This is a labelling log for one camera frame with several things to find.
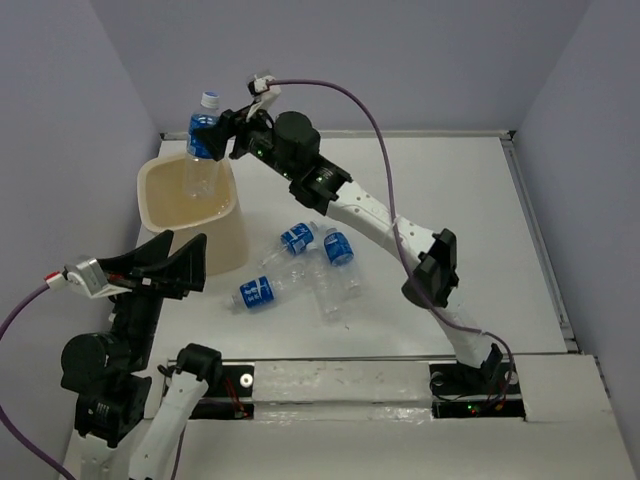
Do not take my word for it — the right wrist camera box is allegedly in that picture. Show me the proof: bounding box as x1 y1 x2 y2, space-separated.
247 71 281 119

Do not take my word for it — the clear bottle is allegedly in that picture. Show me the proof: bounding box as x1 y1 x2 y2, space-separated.
306 242 340 323

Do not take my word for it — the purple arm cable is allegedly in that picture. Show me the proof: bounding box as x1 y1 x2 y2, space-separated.
272 77 516 401
0 284 76 480

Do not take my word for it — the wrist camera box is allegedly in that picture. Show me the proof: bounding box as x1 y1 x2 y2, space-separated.
247 71 281 119
44 256 109 299

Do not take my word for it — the beige plastic bin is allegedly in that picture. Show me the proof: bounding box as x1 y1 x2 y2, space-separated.
137 153 249 276

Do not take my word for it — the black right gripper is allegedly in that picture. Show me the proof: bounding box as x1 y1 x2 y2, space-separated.
191 100 297 183

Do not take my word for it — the blue label bottle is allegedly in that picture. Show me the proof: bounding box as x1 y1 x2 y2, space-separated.
228 270 305 313
183 91 219 198
258 221 318 269
319 225 363 299

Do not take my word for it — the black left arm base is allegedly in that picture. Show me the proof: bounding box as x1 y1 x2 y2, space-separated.
157 345 254 424

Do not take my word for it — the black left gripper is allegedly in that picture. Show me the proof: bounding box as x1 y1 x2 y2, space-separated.
103 225 210 365

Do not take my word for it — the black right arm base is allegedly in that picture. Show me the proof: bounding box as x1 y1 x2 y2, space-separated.
429 362 526 420

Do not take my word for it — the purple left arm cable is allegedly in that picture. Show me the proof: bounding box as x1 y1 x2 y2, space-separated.
0 284 76 480

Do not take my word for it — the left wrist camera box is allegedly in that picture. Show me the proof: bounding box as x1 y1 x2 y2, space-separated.
44 256 109 299

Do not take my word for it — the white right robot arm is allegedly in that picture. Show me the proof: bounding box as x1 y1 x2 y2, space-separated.
193 108 505 392

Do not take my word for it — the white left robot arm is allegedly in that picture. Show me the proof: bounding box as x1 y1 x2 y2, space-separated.
61 230 223 479

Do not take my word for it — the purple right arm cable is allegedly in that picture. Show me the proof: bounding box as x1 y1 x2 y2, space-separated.
272 77 516 401

